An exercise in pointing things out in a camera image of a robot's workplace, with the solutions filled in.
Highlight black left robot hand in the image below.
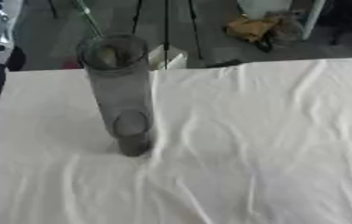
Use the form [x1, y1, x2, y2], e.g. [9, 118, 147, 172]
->
[0, 45, 28, 88]

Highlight grey glass cylinder vase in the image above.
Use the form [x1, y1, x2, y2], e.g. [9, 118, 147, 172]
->
[74, 31, 155, 158]

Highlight black chair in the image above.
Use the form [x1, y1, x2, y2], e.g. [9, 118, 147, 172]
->
[317, 0, 352, 46]

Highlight green flower stem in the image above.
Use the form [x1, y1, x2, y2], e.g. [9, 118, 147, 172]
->
[70, 0, 106, 39]

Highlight grey bag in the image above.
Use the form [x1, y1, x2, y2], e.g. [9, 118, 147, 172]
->
[263, 10, 308, 42]

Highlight white board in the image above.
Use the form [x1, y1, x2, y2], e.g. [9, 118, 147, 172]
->
[236, 0, 328, 41]

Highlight yellow bag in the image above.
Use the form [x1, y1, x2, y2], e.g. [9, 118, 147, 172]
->
[223, 15, 280, 45]

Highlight black flat object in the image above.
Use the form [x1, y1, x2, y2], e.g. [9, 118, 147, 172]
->
[203, 59, 245, 69]

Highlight black tripod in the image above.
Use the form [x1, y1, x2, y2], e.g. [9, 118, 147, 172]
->
[130, 0, 206, 70]

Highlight white box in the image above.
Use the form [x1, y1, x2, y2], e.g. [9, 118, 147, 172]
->
[146, 43, 190, 71]

